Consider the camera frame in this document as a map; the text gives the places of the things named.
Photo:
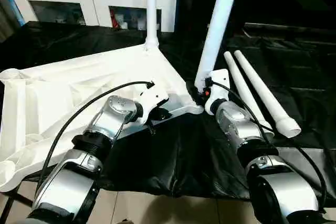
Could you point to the white plastic table leg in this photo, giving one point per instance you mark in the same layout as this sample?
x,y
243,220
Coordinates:
x,y
218,24
151,3
244,87
262,87

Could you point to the white plastic table top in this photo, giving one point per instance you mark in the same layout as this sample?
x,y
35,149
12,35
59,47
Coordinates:
x,y
52,90

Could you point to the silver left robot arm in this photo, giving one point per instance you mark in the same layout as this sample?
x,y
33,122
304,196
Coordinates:
x,y
105,124

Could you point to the black glossy mat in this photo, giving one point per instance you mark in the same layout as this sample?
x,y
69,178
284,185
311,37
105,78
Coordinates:
x,y
170,155

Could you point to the small red box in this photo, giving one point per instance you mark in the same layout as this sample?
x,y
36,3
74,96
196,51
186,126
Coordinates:
x,y
114,18

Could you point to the grey robot torso front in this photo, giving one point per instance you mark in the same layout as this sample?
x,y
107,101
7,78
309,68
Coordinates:
x,y
126,221

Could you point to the black folding stand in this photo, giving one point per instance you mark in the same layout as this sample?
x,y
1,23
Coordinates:
x,y
15,203

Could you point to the grey curtain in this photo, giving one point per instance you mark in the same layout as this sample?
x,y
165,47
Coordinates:
x,y
10,11

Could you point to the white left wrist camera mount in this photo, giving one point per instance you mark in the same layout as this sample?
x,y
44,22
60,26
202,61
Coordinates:
x,y
155,95

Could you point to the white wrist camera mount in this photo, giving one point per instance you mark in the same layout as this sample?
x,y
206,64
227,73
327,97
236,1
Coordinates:
x,y
155,95
219,82

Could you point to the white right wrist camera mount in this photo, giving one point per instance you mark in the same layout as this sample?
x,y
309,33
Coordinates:
x,y
219,82

